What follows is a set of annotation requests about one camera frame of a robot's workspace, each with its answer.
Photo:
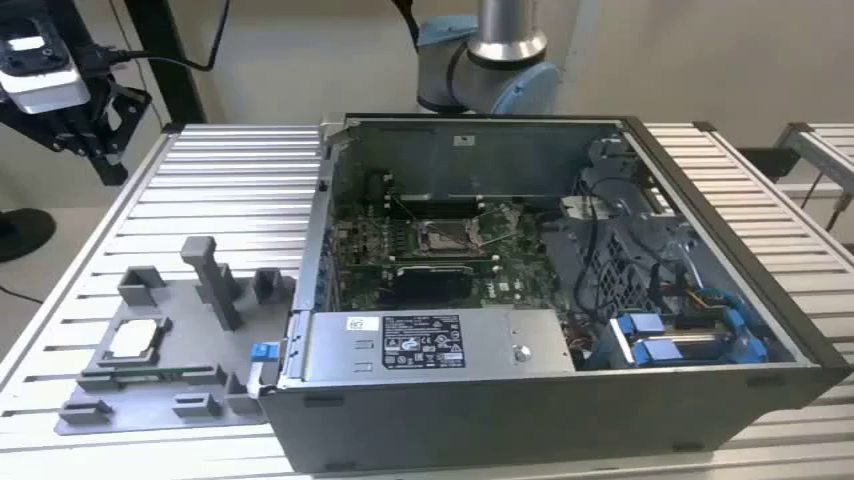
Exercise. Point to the green RAM stick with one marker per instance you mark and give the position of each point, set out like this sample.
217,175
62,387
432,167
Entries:
166,371

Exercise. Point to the CPU socket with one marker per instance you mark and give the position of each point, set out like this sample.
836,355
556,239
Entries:
443,240

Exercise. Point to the silver power supply unit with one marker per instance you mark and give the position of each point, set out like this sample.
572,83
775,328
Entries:
333,350

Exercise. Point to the green motherboard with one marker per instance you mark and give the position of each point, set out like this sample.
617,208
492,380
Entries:
516,252

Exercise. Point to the blue case latch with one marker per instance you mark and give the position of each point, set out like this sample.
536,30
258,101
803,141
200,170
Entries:
262,351

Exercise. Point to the silver square CPU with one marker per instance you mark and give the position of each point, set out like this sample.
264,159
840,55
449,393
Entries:
133,340

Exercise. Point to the blue disk carrier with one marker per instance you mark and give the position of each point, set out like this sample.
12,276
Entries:
656,350
643,322

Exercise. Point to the black round stand base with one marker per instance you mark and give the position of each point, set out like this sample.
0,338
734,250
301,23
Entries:
22,235

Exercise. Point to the black heatsink block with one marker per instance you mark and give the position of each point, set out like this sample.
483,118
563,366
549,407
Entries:
433,287

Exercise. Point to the grey plastic parts rack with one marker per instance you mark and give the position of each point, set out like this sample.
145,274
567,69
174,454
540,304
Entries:
186,350

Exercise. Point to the black RAM slot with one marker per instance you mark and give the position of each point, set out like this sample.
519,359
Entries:
433,201
440,258

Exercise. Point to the thin metal locking lever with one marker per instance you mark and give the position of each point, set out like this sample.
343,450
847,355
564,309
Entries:
407,207

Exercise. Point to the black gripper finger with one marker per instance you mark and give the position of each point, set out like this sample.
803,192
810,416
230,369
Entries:
46,137
129,107

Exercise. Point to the grey metal drive cage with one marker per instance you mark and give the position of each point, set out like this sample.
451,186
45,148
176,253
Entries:
600,260

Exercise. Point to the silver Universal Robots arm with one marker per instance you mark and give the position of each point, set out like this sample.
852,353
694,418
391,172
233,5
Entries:
507,30

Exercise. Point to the neighbouring metal slat table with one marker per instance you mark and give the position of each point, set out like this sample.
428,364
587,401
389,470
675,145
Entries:
827,145

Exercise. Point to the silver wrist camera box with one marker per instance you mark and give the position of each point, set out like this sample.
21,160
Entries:
40,87

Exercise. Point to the black table bracket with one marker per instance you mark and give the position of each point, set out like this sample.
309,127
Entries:
767,162

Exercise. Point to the black stand post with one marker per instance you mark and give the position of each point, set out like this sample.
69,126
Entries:
156,20

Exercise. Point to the open grey PC case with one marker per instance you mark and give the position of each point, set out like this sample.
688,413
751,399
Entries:
467,425

